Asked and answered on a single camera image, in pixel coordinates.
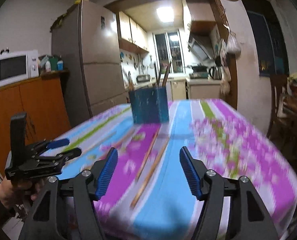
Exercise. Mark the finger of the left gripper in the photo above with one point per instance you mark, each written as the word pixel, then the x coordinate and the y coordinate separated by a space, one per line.
pixel 66 156
pixel 57 143

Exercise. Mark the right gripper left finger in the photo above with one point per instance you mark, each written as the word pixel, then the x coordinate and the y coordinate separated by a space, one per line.
pixel 48 216

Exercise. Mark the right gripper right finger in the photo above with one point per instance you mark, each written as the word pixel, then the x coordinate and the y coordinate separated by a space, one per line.
pixel 248 215

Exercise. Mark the dark brown chopstick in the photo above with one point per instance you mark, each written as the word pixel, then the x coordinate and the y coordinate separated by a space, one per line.
pixel 147 155
pixel 149 175
pixel 120 145

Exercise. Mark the light bamboo chopstick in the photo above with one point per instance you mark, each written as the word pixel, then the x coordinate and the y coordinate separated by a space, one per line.
pixel 166 74
pixel 131 85

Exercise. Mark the brown wooden chopstick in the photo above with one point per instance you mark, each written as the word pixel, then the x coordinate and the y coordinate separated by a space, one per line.
pixel 157 75

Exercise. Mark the kitchen window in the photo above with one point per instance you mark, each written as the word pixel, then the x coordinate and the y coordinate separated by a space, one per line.
pixel 169 51

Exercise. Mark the person's left hand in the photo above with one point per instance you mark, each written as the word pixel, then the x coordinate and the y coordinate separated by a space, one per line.
pixel 12 192

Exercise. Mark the white medicine bottle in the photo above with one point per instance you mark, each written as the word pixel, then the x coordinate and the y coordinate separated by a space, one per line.
pixel 48 66

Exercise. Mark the blue lidded jar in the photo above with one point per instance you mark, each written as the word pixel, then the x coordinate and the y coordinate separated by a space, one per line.
pixel 60 65

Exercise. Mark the white microwave oven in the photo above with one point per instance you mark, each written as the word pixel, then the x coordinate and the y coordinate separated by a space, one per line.
pixel 18 66

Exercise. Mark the dark wooden side table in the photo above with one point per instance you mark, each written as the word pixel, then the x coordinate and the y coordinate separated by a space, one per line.
pixel 287 115

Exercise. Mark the floral striped tablecloth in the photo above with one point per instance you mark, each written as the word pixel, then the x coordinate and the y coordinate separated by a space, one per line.
pixel 214 133

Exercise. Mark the wooden chair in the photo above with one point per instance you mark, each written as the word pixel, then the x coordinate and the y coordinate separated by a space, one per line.
pixel 278 84

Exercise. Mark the blue perforated utensil holder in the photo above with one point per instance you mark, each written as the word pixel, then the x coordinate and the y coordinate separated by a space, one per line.
pixel 149 105

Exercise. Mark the brown three-door refrigerator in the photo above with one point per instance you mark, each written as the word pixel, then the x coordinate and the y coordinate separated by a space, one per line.
pixel 86 40

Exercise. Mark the steel electric kettle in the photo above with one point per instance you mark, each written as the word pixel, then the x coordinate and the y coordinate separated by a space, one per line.
pixel 215 72

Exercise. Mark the black wok on stove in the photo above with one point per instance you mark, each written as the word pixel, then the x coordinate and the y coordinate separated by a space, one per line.
pixel 198 68

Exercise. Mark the hanging white plastic bag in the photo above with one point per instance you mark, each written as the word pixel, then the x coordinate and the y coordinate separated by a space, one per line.
pixel 233 46

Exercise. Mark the steel range hood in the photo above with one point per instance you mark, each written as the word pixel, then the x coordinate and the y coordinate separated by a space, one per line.
pixel 201 47

